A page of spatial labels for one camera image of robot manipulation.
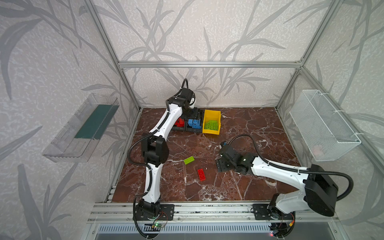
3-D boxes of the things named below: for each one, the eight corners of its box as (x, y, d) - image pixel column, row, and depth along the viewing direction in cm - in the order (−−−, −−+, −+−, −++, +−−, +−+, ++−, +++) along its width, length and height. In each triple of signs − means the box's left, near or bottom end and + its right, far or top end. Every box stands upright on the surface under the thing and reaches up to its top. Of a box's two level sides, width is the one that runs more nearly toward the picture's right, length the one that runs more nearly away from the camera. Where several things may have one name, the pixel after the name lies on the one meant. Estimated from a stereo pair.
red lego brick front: (200, 182, 85) (200, 180, 84) (197, 171, 89) (197, 169, 88) (206, 180, 86) (206, 178, 84) (202, 169, 90) (202, 167, 88)
